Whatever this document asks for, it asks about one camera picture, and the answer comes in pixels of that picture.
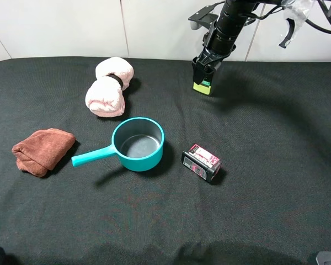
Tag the black pink small box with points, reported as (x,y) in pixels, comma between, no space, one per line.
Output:
(200,161)

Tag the folded brown cloth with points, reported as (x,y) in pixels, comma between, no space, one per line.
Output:
(42,151)

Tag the grey object bottom right corner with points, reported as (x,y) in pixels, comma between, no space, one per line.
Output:
(323,258)

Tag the grey green pump bottle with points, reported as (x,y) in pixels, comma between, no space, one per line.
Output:
(206,88)

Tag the rolled pink towel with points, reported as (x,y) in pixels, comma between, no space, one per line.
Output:
(104,98)

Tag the black table cloth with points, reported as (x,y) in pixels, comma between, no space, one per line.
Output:
(270,203)

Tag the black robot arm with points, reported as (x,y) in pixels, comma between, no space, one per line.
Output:
(224,21)

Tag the teal saucepan with handle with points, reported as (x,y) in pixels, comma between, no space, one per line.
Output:
(137,142)

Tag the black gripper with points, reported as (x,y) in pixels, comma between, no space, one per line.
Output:
(203,65)

